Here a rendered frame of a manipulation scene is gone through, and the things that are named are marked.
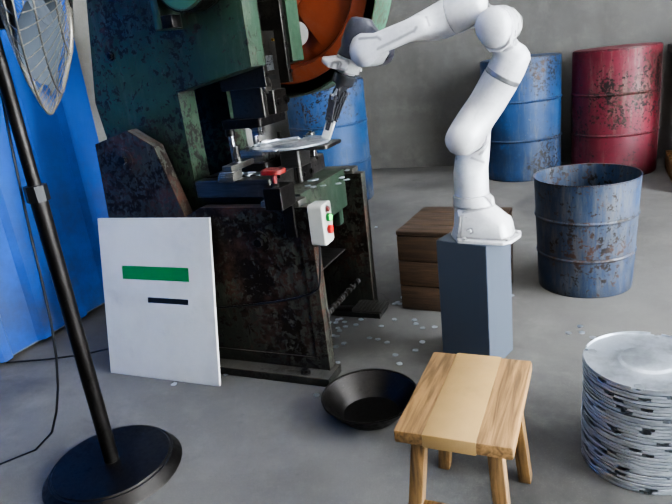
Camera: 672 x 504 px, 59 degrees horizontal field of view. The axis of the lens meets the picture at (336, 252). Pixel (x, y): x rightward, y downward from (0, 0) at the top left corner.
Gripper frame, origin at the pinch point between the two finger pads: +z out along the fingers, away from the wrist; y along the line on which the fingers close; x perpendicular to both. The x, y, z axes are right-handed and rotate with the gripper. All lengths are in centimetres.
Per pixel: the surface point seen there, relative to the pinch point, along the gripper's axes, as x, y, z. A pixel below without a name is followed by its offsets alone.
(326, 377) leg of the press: -36, -33, 71
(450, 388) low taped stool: -71, -79, 22
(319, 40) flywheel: 25.2, 33.9, -22.2
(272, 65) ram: 26.6, 0.2, -13.6
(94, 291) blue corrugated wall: 95, 12, 124
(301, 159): 4.6, -5.6, 12.1
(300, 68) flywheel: 28.6, 30.8, -10.0
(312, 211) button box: -12.6, -30.3, 17.7
